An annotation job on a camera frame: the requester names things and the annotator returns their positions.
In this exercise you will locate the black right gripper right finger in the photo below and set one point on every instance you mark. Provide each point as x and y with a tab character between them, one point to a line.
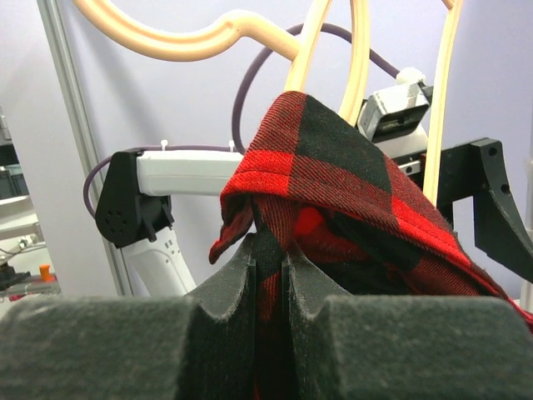
401	347

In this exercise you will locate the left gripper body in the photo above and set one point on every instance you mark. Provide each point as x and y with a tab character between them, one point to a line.
459	176

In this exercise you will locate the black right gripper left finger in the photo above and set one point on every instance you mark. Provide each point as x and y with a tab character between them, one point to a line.
198	346

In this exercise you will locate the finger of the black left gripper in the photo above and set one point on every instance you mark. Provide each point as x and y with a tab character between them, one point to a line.
499	230

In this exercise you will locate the red black plaid shirt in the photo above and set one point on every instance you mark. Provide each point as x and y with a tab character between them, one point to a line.
309	180

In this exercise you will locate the cream plastic hanger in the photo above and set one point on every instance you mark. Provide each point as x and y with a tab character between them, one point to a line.
234	25

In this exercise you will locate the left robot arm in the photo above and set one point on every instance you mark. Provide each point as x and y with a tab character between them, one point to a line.
134	211

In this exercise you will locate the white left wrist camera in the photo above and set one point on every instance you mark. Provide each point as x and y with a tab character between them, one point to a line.
391	117

